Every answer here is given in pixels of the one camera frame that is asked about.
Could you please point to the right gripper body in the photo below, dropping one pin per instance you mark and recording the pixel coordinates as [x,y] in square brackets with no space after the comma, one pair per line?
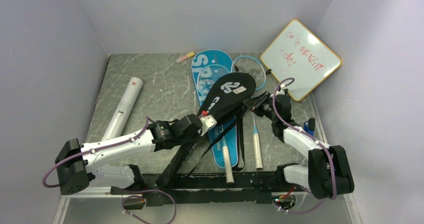
[264,106]

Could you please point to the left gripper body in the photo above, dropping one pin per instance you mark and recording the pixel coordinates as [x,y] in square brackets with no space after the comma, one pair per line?
[185,139]

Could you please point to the blue white badminton racket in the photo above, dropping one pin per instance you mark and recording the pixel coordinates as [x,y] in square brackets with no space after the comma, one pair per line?
[250,65]

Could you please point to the black racket cover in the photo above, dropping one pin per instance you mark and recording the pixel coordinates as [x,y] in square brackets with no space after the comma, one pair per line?
[225,103]

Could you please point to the blue racket cover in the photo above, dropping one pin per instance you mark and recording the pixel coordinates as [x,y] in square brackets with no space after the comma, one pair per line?
[209,59]

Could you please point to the white shuttlecock tube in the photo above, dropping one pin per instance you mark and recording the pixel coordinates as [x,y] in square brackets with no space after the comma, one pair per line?
[123,109]

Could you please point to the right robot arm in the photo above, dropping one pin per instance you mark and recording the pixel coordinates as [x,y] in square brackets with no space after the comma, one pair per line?
[327,173]

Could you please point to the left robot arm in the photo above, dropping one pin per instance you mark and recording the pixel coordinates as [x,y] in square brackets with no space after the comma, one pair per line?
[79,166]

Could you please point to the blue black stapler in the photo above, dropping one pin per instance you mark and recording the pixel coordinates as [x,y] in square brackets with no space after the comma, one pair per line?
[309,126]

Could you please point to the white dry erase board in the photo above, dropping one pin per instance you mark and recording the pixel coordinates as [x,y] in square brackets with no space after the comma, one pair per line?
[297,53]

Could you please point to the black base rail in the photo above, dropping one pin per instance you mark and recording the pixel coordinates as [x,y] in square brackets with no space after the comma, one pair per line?
[261,187]

